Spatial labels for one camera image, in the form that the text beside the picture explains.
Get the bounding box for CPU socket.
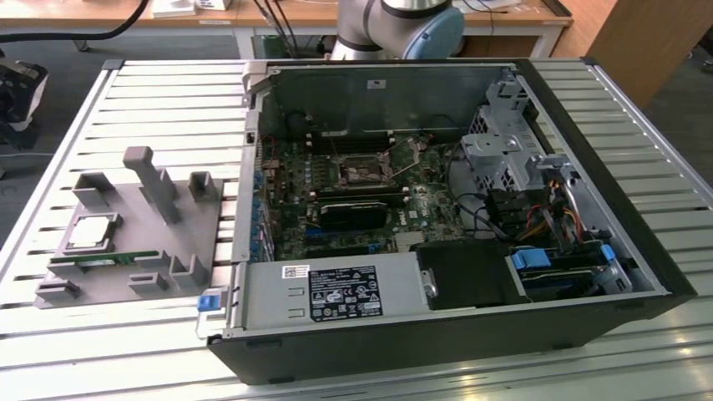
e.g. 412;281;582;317
331;153;402;190

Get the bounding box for silver CPU green board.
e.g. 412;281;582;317
66;216;119;251

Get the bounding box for black PC case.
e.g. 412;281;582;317
206;57;699;386

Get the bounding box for blue disk carrier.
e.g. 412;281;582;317
510;246;554;273

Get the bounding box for green motherboard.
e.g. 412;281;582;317
254;124;464;260

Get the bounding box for white papers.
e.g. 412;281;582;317
479;0;540;12

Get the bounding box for black graphics card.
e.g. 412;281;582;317
316;199;391;233

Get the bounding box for wooden desk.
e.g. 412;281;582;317
236;0;575;59
0;0;242;53

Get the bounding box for silver drive cage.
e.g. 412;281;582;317
459;81;575;193

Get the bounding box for wooden cabinet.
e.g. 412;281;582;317
582;0;713;110

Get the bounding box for silver shroud latch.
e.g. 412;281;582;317
420;268;442;298

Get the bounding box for silver disk bay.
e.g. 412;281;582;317
504;238;638;302

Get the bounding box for silver chipset heatsink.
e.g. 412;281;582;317
394;232;426;252

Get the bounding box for green board under desk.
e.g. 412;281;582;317
260;34;291;58

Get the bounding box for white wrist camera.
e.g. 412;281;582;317
6;58;51;126

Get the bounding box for silver power supply black label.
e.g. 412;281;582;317
238;251;432;338

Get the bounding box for grey parts rack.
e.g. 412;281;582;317
33;145;228;310

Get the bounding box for green RAM stick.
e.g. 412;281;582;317
49;248;159;269

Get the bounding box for black plastic shroud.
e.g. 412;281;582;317
415;241;528;311

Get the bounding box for coloured wire bundle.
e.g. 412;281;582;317
515;177;590;254

